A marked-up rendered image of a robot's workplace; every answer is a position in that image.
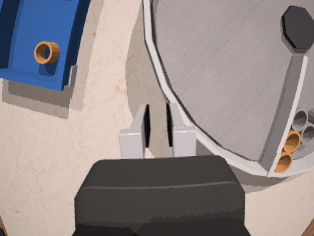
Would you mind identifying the bronze bushing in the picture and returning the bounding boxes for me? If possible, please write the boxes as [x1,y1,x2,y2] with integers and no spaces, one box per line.
[283,128,301,153]
[275,149,293,173]
[34,41,60,64]

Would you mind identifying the grey metal ring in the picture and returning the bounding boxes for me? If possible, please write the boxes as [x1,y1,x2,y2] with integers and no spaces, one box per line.
[291,106,308,132]
[299,122,314,145]
[308,108,314,124]

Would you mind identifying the blue crate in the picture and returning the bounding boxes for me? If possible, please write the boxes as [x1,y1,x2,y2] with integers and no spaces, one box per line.
[0,0,91,91]

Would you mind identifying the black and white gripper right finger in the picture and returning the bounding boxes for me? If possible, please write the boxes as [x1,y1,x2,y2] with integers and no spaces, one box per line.
[166,103,196,157]

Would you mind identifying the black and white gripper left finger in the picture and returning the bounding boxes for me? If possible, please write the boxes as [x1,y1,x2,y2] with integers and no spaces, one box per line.
[118,104,151,159]

